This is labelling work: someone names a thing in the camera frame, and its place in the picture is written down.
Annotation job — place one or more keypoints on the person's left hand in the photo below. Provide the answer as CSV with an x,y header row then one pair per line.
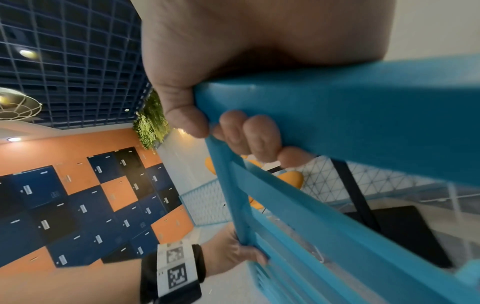
x,y
225,252

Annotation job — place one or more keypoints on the person's right hand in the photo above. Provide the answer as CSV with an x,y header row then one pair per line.
x,y
232,38

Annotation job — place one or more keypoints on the blue wooden chair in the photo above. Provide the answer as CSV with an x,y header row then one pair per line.
x,y
337,118

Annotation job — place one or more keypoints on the person's left forearm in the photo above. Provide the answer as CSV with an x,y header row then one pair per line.
x,y
75,282

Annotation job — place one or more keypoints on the blue-framed white mesh partition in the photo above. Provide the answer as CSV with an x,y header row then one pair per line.
x,y
206,204

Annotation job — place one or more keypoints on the orange chair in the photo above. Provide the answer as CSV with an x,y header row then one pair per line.
x,y
210,166
291,179
256,203

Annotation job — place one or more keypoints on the black table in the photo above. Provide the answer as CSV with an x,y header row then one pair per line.
x,y
405,231

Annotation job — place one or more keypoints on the white triangle-pattern mesh partition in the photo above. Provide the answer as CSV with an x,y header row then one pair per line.
x,y
393,181

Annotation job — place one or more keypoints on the round recessed ceiling light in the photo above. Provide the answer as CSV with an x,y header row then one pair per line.
x,y
14,139
26,53

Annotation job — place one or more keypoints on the white cage pendant lamp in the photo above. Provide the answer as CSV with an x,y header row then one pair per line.
x,y
17,104

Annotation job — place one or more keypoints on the wall of blue orange lockers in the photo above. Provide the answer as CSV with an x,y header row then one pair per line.
x,y
75,207

